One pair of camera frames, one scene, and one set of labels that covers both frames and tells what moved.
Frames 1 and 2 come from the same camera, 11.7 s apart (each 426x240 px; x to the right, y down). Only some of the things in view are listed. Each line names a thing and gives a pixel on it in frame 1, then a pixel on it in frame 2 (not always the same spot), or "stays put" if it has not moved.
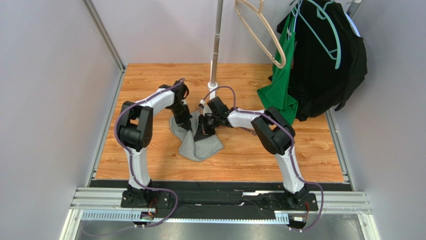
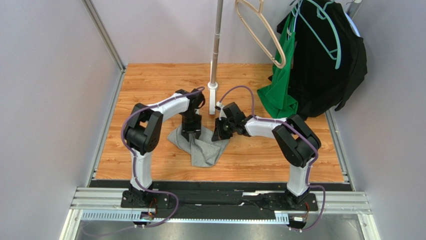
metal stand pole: x=217 y=41 stays put
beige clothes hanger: x=259 y=12 stays put
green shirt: x=275 y=93 stays put
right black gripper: x=205 y=124 -> x=223 y=125
